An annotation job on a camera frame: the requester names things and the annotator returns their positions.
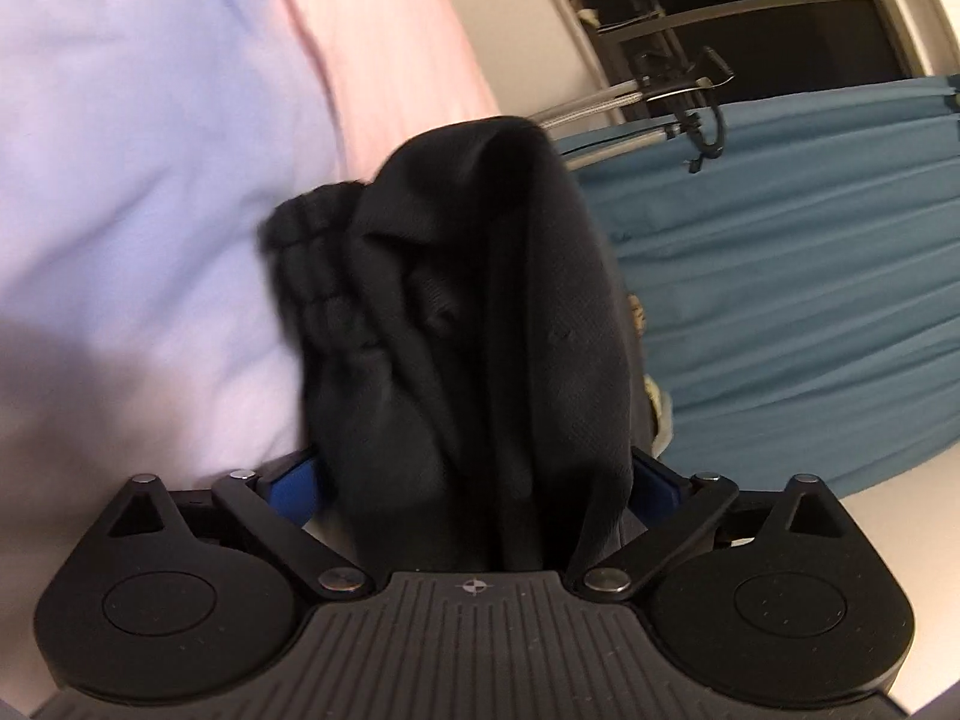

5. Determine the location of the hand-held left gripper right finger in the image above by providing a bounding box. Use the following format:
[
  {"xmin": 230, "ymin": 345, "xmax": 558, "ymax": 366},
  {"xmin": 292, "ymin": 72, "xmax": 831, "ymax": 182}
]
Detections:
[{"xmin": 564, "ymin": 446, "xmax": 852, "ymax": 602}]

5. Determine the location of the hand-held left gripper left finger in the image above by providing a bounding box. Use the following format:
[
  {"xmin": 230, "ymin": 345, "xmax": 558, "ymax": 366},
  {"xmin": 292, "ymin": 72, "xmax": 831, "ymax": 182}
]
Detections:
[{"xmin": 105, "ymin": 446, "xmax": 376, "ymax": 602}]

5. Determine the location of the pale yellow fuzzy cloth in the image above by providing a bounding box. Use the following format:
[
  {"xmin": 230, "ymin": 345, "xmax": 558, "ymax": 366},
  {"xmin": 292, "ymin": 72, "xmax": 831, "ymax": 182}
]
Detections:
[{"xmin": 643, "ymin": 376, "xmax": 677, "ymax": 457}]

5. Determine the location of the wide blue curtain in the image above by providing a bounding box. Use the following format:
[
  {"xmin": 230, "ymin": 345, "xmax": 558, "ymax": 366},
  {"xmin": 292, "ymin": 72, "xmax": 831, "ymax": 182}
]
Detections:
[{"xmin": 562, "ymin": 71, "xmax": 960, "ymax": 500}]

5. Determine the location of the pink white bed blanket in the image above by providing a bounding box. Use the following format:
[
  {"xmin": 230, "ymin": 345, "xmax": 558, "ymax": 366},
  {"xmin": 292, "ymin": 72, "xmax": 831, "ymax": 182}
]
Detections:
[{"xmin": 0, "ymin": 0, "xmax": 503, "ymax": 698}]

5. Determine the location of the garment steamer stand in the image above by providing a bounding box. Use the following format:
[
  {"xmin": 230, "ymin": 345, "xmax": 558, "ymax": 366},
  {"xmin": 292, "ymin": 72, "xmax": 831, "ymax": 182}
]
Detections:
[{"xmin": 525, "ymin": 45, "xmax": 737, "ymax": 175}]

